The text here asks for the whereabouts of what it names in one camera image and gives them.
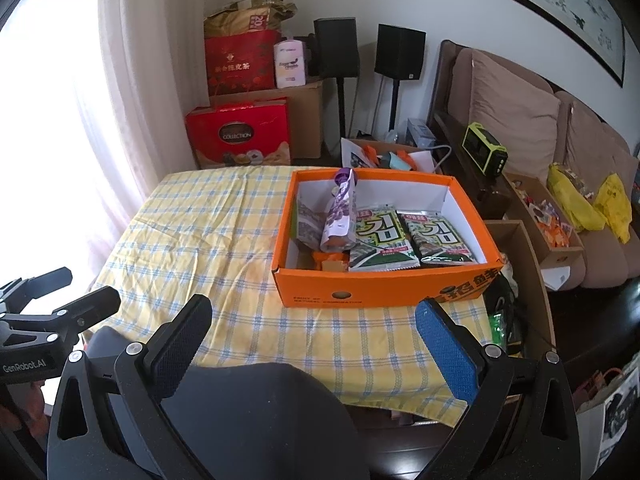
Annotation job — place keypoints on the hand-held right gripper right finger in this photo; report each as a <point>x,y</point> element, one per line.
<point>447,355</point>

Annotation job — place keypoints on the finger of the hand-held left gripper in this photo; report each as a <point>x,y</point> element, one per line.
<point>42,285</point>
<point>95,305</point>

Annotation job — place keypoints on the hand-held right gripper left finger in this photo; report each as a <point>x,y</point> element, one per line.
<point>180,345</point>

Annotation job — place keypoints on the green seaweed snack packet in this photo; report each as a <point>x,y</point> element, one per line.
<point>440,242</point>
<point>310,225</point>
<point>382,237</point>

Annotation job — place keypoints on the orange cardboard box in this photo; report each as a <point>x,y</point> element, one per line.
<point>320,287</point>

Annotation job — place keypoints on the orange cracker snack packet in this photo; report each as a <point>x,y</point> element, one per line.
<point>330,261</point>

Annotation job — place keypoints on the purple drink pouch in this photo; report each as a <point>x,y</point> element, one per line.
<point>340,215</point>

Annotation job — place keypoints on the yellow plaid tablecloth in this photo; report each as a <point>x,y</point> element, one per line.
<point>200,240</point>

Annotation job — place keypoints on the tall open cardboard box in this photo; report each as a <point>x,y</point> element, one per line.
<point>530,280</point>

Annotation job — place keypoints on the cardboard box of snacks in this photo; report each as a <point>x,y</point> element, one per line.
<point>550,250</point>

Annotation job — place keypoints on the white paper bag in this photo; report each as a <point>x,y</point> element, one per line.
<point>600,425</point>

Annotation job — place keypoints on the white sheer curtain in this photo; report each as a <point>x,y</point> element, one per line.
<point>60,110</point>

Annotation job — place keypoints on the brown sofa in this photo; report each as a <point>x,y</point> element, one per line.
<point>600,260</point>

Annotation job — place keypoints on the yellow plastic bag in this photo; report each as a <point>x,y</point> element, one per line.
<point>614,202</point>
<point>570,195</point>

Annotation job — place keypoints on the open cardboard box with clutter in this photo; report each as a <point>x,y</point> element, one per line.
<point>390,157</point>

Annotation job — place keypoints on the yellow-green black device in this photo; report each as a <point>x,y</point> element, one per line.
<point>484,150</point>

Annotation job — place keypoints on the red gift box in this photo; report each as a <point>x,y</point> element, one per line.
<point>240,132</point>

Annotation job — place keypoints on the white grey small box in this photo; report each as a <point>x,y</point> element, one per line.
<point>421,132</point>

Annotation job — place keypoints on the black speaker stand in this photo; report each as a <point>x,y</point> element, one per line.
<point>342,110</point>
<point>394,105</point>

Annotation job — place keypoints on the brown sofa cushion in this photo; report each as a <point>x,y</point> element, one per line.
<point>505,105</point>
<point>595,135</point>

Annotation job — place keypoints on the large brown cardboard box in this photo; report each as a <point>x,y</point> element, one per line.
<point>305,120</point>

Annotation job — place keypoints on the dark red gift bag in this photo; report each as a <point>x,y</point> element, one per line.
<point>242,65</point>

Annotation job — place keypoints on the pink white package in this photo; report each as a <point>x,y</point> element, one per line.
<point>290,62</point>

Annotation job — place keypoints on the black speaker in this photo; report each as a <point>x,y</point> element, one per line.
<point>400,52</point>
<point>336,47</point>

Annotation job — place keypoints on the gold gift bag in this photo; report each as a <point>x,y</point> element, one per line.
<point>245,17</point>

